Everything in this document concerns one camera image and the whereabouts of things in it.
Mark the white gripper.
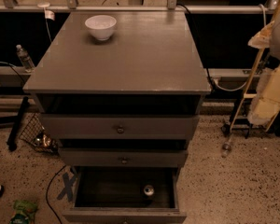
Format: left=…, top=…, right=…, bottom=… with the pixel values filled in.
left=247, top=21, right=280, bottom=125

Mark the silver redbull can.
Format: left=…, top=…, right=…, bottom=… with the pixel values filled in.
left=143, top=185, right=155, bottom=197

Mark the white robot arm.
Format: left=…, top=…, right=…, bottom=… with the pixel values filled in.
left=247, top=13, right=280, bottom=125

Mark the grey drawer cabinet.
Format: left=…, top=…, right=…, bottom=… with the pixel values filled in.
left=22, top=10, right=212, bottom=170

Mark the grey bottom drawer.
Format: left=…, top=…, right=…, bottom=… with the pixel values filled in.
left=63, top=167, right=187, bottom=224

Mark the grey drawer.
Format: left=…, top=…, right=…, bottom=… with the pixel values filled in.
left=40, top=114, right=199, bottom=140
left=63, top=167, right=187, bottom=224
left=59, top=139, right=188, bottom=168

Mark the grey middle drawer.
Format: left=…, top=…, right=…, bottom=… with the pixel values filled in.
left=59, top=139, right=188, bottom=168

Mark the grey top drawer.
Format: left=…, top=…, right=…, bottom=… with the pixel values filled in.
left=40, top=114, right=199, bottom=140

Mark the plastic bottle on floor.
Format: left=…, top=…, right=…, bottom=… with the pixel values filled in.
left=221, top=134, right=233, bottom=158

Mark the white ceramic bowl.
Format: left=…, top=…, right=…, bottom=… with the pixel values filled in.
left=85, top=15, right=117, bottom=41

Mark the clear plastic water bottle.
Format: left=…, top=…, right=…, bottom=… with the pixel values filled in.
left=16, top=45, right=35, bottom=73

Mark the grey tape cross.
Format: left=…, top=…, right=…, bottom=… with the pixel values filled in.
left=57, top=173, right=77, bottom=202

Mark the black tripod leg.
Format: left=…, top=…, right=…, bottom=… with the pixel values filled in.
left=0, top=96, right=30, bottom=151

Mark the green snack bag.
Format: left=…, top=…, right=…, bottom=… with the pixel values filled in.
left=9, top=200, right=38, bottom=224

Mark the white cable right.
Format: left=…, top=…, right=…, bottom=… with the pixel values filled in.
left=212, top=3, right=269, bottom=92

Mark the black cable behind cabinet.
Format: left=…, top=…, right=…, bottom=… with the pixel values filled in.
left=176, top=3, right=217, bottom=91

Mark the white tag with cord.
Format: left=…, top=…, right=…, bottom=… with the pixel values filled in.
left=37, top=1, right=55, bottom=42

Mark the wire mesh basket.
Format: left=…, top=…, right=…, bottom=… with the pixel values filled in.
left=20, top=113, right=58, bottom=155

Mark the black floor cable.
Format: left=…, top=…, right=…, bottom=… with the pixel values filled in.
left=45, top=164, right=67, bottom=224

